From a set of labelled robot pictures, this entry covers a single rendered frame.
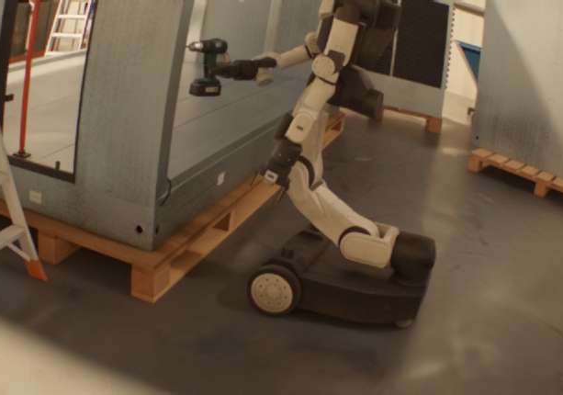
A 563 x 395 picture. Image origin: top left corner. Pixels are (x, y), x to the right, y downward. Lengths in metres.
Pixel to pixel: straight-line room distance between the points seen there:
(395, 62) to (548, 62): 1.98
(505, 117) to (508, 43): 0.68
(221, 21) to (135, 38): 3.60
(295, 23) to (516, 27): 2.07
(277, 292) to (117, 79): 1.00
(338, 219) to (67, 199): 1.10
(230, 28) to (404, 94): 1.87
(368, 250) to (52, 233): 1.27
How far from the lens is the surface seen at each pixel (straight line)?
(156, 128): 2.48
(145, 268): 2.55
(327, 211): 2.67
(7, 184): 2.62
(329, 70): 2.34
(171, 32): 2.42
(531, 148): 5.72
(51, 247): 2.79
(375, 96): 2.55
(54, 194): 2.82
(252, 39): 5.97
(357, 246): 2.63
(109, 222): 2.69
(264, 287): 2.61
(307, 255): 2.73
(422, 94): 6.75
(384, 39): 2.50
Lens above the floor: 1.23
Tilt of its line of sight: 18 degrees down
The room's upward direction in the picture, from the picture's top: 9 degrees clockwise
